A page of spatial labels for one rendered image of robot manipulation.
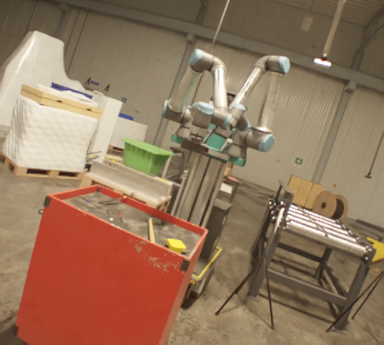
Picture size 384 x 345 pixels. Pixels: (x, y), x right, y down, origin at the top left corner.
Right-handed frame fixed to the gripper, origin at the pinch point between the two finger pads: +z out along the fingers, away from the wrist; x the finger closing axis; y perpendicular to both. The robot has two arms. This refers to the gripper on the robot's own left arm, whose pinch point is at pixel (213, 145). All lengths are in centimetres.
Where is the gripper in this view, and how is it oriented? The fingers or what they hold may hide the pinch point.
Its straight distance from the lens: 190.7
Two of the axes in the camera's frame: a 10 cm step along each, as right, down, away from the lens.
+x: 8.0, 4.3, -4.3
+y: -2.3, -4.4, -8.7
